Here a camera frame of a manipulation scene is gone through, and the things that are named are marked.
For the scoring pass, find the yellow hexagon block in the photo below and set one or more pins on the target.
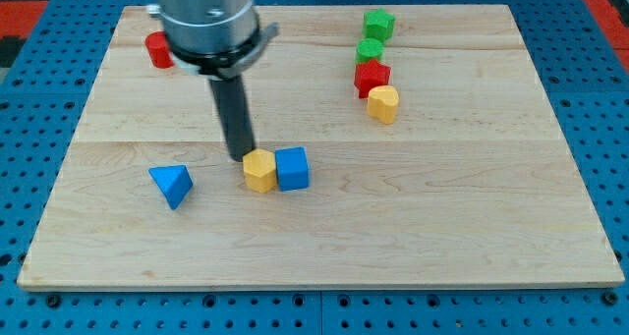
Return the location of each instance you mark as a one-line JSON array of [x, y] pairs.
[[259, 168]]

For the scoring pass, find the wooden board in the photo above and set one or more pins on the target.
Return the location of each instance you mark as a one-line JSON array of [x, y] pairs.
[[472, 187]]

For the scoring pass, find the red cylinder block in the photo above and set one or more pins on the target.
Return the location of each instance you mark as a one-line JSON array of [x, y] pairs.
[[158, 50]]

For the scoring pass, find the yellow heart block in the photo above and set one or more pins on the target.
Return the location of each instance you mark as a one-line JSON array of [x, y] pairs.
[[383, 102]]

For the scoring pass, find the blue triangular block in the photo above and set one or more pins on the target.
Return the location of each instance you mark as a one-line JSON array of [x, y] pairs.
[[173, 181]]

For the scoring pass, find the red star block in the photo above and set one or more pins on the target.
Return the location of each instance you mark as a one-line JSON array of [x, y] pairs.
[[369, 75]]

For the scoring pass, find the green star block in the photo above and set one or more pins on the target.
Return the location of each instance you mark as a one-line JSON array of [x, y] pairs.
[[378, 24]]

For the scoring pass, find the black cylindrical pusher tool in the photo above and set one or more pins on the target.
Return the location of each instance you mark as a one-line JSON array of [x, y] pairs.
[[232, 106]]

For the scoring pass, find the green cylinder block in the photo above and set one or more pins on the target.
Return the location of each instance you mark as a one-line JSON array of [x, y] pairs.
[[368, 49]]

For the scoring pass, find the blue cube block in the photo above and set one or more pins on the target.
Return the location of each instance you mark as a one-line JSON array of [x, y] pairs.
[[292, 167]]

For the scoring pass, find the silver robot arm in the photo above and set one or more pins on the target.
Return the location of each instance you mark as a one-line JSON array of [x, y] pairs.
[[215, 38]]

